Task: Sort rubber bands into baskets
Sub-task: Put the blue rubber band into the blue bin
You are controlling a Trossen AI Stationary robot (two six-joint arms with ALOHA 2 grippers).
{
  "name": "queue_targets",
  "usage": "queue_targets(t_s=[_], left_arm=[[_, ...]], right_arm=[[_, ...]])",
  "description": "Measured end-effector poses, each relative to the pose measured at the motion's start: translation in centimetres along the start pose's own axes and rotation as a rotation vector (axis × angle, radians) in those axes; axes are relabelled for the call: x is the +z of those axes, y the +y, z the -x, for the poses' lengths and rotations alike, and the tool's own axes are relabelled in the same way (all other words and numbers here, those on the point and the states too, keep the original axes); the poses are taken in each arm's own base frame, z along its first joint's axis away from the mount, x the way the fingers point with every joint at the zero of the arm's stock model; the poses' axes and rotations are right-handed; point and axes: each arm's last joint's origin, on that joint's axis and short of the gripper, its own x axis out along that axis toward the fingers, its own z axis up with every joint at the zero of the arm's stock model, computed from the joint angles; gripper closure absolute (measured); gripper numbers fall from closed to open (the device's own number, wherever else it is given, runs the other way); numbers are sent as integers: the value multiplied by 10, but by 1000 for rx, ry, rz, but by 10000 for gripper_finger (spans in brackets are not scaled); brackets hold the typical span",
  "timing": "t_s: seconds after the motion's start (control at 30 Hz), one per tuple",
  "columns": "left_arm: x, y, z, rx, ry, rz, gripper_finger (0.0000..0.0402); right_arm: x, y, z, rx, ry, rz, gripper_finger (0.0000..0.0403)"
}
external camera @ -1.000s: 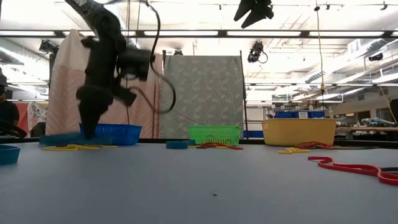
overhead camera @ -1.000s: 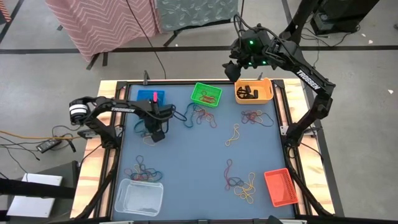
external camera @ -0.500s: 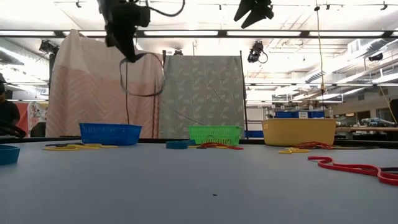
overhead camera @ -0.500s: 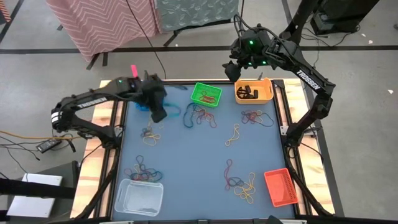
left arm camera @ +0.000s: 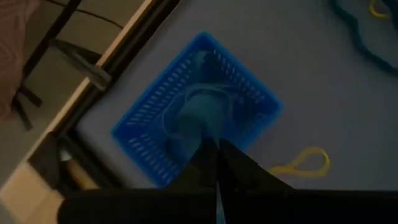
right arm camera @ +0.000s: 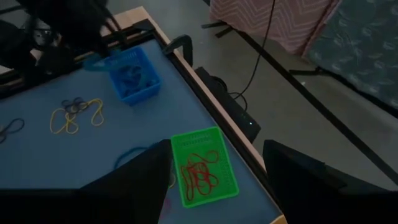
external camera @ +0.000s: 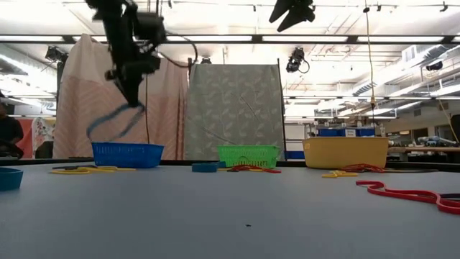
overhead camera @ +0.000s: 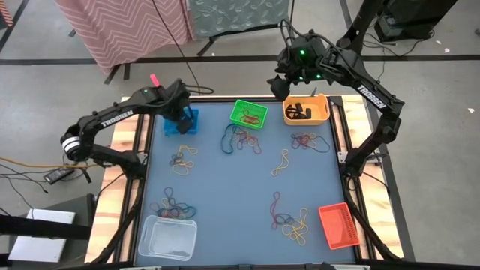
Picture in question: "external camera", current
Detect black overhead beam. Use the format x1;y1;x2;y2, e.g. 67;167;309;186
0;34;460;45

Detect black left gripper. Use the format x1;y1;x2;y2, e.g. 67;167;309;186
105;12;167;108

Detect black hanging cable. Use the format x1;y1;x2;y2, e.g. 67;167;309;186
144;73;151;145

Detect blue shelf bins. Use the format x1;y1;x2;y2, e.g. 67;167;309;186
316;127;377;138

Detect far workbench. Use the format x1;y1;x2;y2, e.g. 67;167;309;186
387;145;460;155

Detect teal blue rubber band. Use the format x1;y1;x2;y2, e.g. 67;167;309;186
86;102;145;143
191;161;227;174

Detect green plastic basket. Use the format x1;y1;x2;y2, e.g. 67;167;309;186
217;144;282;169

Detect blue grey table mat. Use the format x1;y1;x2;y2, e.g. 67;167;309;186
0;163;460;259

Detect rubber band pile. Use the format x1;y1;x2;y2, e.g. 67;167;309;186
0;167;24;192

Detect pink chevron cloth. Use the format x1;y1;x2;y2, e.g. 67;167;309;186
52;34;190;161

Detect person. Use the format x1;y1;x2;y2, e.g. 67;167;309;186
0;102;24;159

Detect yellow orange plastic basket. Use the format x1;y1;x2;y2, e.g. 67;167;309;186
302;136;391;170

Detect black overhead camera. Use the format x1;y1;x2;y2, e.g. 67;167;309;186
285;46;311;75

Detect dark navy rubber band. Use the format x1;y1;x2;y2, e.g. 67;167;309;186
52;164;98;171
384;167;440;174

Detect blue plastic basket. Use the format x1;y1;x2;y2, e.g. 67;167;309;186
91;140;165;169

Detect green leaf-print cloth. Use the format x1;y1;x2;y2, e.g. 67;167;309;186
183;63;285;162

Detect red cloth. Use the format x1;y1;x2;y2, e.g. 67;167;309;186
16;117;35;159

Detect white floral cloth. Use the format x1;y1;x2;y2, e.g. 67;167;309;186
32;117;58;145

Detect yellow hanging cable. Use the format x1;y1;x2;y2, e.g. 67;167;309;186
363;0;378;137

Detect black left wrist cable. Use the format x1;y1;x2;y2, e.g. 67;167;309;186
157;34;198;69

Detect long red rubber band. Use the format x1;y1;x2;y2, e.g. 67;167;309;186
355;179;460;216

